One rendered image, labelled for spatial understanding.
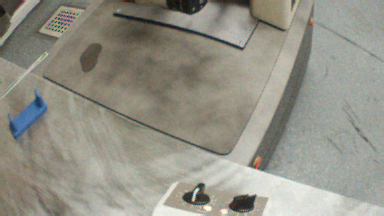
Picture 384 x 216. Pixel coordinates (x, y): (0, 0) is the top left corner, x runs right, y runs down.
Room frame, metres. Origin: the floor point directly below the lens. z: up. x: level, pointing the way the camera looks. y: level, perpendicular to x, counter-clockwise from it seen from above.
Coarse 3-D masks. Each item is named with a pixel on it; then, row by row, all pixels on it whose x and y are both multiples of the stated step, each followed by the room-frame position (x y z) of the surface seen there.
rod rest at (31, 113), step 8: (40, 96) 0.50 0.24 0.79; (32, 104) 0.50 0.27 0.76; (40, 104) 0.50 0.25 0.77; (24, 112) 0.48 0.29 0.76; (32, 112) 0.48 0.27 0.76; (40, 112) 0.49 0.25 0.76; (16, 120) 0.46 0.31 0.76; (24, 120) 0.46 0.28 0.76; (32, 120) 0.47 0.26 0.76; (16, 128) 0.44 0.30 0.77; (24, 128) 0.45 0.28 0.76; (16, 136) 0.43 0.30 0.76
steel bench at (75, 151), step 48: (48, 96) 0.53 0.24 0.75; (0, 144) 0.41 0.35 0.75; (48, 144) 0.43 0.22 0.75; (96, 144) 0.44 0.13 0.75; (144, 144) 0.44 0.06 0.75; (0, 192) 0.31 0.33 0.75; (48, 192) 0.33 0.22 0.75; (96, 192) 0.35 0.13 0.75; (144, 192) 0.37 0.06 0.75; (240, 192) 0.37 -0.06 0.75; (288, 192) 0.36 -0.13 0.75
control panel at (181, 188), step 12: (180, 192) 0.34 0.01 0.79; (204, 192) 0.35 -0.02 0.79; (216, 192) 0.35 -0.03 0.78; (228, 192) 0.35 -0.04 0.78; (168, 204) 0.31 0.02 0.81; (180, 204) 0.31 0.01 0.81; (192, 204) 0.32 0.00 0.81; (216, 204) 0.32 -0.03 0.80; (228, 204) 0.32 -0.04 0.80; (264, 204) 0.32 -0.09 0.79
